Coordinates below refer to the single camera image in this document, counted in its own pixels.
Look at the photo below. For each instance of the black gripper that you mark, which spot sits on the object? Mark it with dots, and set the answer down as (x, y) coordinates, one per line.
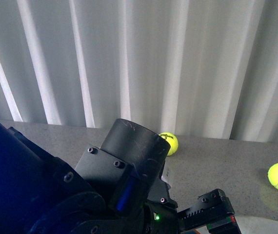
(212, 210)

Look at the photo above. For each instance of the clear Wilson tennis ball can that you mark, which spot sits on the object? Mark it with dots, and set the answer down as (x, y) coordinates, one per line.
(256, 225)

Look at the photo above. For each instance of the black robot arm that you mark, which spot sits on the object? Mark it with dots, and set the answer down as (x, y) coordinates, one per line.
(114, 189)

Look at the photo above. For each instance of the yellow Wilson 3 tennis ball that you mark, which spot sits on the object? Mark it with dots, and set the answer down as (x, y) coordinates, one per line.
(172, 140)

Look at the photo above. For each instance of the white pleated curtain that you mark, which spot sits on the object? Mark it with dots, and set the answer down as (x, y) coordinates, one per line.
(206, 68)

